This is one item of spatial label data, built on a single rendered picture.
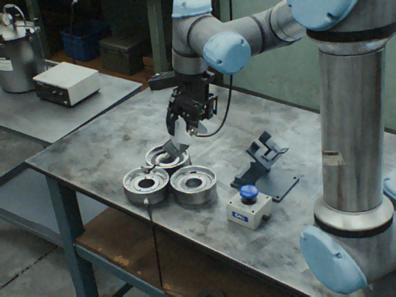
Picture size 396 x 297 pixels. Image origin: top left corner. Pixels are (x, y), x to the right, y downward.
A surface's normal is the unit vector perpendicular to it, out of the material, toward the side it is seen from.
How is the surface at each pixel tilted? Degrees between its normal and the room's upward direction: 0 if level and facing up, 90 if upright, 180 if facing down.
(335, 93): 88
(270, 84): 90
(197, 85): 90
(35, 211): 0
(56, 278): 0
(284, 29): 109
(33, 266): 0
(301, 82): 90
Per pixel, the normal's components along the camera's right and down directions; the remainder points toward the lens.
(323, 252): -0.83, 0.44
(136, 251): -0.07, -0.84
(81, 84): 0.83, 0.25
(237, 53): 0.51, 0.55
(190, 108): -0.62, 0.47
